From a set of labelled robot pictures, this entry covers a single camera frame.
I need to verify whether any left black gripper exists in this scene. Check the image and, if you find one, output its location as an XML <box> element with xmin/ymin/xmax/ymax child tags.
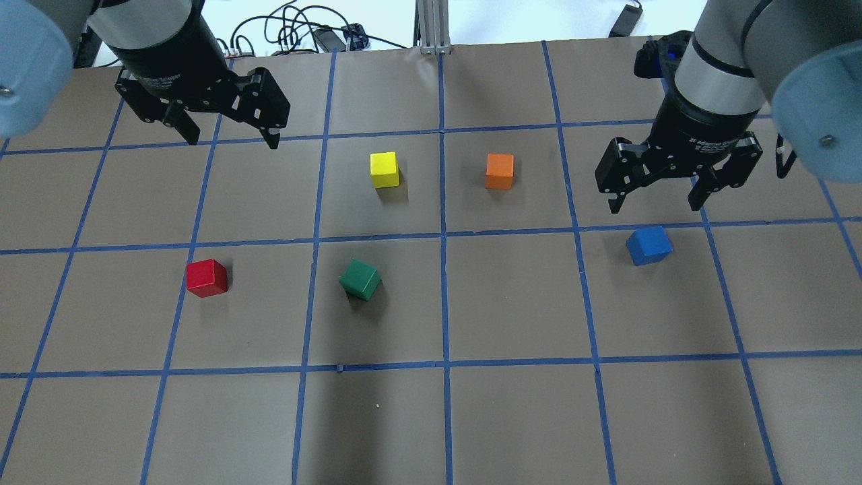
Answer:
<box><xmin>106</xmin><ymin>13</ymin><xmax>292</xmax><ymax>150</ymax></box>

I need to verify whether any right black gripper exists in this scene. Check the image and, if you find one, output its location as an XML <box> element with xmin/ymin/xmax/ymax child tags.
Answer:
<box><xmin>595</xmin><ymin>94</ymin><xmax>763</xmax><ymax>214</ymax></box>

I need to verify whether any red wooden block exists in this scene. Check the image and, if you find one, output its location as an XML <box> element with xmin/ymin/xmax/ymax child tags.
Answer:
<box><xmin>185</xmin><ymin>259</ymin><xmax>229</xmax><ymax>298</ymax></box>

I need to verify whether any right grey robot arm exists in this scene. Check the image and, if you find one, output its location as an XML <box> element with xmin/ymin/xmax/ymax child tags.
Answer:
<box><xmin>595</xmin><ymin>1</ymin><xmax>861</xmax><ymax>213</ymax></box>

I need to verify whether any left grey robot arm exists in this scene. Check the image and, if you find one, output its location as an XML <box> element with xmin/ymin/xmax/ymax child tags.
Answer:
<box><xmin>1</xmin><ymin>1</ymin><xmax>290</xmax><ymax>150</ymax></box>

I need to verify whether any blue wooden block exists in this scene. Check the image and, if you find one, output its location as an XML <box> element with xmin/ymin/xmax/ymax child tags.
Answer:
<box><xmin>626</xmin><ymin>225</ymin><xmax>673</xmax><ymax>266</ymax></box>

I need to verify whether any orange wooden block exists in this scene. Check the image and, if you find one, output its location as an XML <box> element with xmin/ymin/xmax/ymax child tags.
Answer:
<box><xmin>484</xmin><ymin>153</ymin><xmax>515</xmax><ymax>190</ymax></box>

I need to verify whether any yellow wooden block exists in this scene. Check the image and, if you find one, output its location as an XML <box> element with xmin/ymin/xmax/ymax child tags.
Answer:
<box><xmin>370</xmin><ymin>152</ymin><xmax>400</xmax><ymax>189</ymax></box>

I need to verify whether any green wooden block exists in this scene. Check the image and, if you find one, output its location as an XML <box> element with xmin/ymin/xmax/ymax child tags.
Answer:
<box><xmin>339</xmin><ymin>258</ymin><xmax>382</xmax><ymax>302</ymax></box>

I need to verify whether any black power adapter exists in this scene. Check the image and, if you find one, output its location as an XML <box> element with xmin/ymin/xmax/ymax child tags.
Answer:
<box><xmin>607</xmin><ymin>3</ymin><xmax>643</xmax><ymax>38</ymax></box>

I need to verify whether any black cable bundle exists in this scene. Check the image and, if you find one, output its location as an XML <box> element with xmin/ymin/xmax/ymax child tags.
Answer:
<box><xmin>214</xmin><ymin>0</ymin><xmax>408</xmax><ymax>58</ymax></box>

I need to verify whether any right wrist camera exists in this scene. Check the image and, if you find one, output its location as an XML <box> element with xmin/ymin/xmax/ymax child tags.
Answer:
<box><xmin>633</xmin><ymin>30</ymin><xmax>694</xmax><ymax>83</ymax></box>

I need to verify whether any aluminium frame post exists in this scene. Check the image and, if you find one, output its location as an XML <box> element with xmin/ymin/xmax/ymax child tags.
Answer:
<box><xmin>413</xmin><ymin>1</ymin><xmax>452</xmax><ymax>55</ymax></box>

